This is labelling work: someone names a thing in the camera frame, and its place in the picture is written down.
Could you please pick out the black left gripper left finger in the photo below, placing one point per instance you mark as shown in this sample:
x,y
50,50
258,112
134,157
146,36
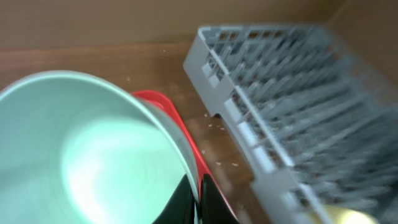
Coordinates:
x,y
180,209

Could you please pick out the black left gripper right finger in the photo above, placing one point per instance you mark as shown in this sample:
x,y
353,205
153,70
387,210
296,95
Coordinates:
x,y
214,209

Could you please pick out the grey dishwasher rack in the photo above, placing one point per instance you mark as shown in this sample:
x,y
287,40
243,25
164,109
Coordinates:
x,y
310,125

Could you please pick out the yellow plastic cup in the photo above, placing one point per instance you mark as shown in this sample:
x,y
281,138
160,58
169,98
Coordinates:
x,y
341,215

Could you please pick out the red plastic tray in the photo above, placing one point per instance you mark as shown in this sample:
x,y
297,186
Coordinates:
x,y
165,110

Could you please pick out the mint green rice bowl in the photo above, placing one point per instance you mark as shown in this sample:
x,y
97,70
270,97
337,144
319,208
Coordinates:
x,y
78,149

